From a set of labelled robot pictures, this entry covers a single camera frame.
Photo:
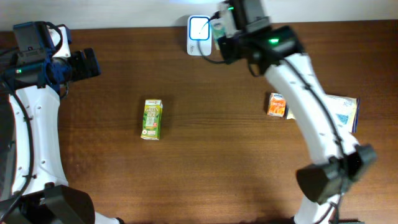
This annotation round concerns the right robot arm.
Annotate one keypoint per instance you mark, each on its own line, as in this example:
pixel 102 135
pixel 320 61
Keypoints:
pixel 338 159

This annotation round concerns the teal tissue pack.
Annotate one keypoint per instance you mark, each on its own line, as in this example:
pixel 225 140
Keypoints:
pixel 218 30

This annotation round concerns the orange tissue pack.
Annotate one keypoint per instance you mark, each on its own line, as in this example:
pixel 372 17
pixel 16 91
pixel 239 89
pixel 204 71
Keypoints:
pixel 277 105

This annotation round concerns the green tea carton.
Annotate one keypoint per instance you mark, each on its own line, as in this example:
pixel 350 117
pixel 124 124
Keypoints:
pixel 151 122

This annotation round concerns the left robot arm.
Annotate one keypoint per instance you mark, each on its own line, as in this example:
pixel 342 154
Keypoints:
pixel 38 77

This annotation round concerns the white barcode scanner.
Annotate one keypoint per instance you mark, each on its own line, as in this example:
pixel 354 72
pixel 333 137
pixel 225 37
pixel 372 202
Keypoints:
pixel 199 36

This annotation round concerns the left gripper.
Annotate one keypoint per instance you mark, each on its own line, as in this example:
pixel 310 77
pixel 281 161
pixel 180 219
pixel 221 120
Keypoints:
pixel 84 71

